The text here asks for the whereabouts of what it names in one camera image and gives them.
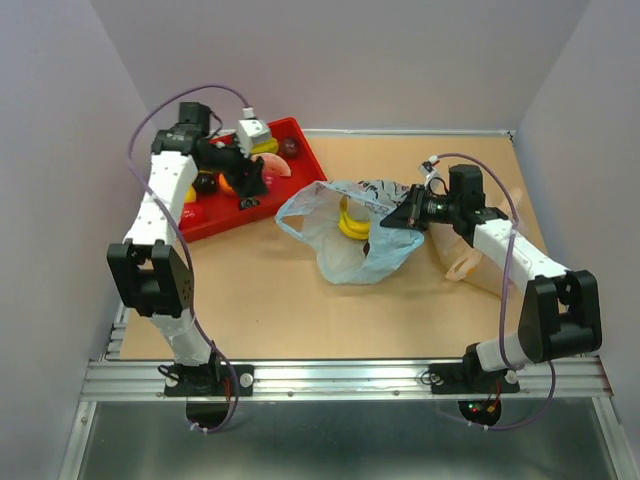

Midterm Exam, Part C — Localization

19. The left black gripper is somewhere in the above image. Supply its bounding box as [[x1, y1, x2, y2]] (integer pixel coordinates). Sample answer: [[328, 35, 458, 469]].
[[201, 133, 270, 199]]

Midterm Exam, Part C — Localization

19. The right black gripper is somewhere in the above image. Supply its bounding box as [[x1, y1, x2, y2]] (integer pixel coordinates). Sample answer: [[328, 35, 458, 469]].
[[379, 183, 460, 233]]

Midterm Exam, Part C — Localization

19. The orange mango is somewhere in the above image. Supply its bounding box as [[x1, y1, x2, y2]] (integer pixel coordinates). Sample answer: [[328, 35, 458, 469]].
[[217, 173, 238, 197]]

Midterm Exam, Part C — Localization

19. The yellow banana bunch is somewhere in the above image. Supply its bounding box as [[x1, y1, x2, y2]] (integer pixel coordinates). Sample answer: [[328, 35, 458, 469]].
[[338, 196, 371, 241]]

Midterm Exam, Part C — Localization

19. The light blue plastic bag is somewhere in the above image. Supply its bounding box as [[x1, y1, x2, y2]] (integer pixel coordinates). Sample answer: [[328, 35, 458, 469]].
[[275, 180, 424, 285]]

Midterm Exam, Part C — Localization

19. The red apple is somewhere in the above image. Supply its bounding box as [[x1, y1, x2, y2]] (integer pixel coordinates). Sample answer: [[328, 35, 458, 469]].
[[179, 203, 207, 230]]

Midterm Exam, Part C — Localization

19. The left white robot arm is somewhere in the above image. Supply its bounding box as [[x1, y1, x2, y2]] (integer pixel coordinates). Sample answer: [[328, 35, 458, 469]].
[[107, 102, 271, 397]]

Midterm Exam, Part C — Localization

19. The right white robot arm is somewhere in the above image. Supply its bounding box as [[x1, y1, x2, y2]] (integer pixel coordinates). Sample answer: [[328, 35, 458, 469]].
[[380, 155, 602, 390]]

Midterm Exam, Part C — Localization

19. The orange plastic bag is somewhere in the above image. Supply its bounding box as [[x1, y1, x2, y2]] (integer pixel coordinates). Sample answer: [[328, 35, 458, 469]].
[[429, 224, 503, 297]]

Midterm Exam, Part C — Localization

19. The black mangosteen bottom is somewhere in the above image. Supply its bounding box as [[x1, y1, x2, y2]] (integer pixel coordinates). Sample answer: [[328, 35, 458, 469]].
[[239, 197, 260, 211]]

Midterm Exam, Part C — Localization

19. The black mangosteen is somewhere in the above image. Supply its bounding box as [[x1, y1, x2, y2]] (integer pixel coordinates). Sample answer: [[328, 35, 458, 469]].
[[192, 172, 218, 196], [239, 197, 260, 211]]

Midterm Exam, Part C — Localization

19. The pink grapefruit slice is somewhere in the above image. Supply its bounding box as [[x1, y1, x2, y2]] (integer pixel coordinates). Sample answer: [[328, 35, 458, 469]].
[[251, 153, 292, 178]]

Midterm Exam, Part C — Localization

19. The yellow green starfruit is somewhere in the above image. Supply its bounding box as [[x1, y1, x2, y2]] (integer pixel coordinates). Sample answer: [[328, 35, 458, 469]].
[[251, 137, 279, 155]]

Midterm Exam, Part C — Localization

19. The red plastic tray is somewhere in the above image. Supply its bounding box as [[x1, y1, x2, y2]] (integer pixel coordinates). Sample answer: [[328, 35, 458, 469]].
[[180, 117, 326, 242]]

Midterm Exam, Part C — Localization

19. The black mangosteen top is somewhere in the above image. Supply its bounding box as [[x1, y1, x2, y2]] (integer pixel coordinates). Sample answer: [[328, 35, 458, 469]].
[[192, 172, 218, 196]]

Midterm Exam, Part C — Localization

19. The dark purple plum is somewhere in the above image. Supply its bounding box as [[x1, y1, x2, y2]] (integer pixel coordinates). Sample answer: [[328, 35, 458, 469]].
[[279, 136, 300, 158]]

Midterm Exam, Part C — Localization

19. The yellow lemon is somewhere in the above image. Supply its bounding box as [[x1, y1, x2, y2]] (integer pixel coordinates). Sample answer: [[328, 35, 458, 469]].
[[184, 186, 197, 204]]

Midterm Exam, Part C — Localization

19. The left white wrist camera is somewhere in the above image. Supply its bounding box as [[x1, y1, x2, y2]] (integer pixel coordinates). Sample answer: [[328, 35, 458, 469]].
[[236, 119, 272, 152]]

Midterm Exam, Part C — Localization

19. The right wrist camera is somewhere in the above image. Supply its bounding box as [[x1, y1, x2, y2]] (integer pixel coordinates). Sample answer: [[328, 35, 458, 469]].
[[419, 155, 442, 188]]

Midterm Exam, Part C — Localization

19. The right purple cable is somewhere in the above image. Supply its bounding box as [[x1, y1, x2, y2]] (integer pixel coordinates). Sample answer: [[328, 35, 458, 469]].
[[424, 152, 557, 431]]

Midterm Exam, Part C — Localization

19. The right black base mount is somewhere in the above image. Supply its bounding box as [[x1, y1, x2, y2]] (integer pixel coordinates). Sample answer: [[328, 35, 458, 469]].
[[419, 362, 520, 395]]

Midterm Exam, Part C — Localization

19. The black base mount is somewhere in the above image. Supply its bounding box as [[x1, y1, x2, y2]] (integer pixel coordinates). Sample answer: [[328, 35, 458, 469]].
[[157, 364, 255, 397], [419, 362, 520, 395]]

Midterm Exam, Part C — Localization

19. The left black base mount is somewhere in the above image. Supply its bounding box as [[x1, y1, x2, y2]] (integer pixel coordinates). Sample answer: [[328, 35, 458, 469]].
[[157, 364, 255, 397]]

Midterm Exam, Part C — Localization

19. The aluminium front rail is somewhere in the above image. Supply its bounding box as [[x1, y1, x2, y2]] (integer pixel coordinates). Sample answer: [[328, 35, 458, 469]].
[[80, 356, 613, 402]]

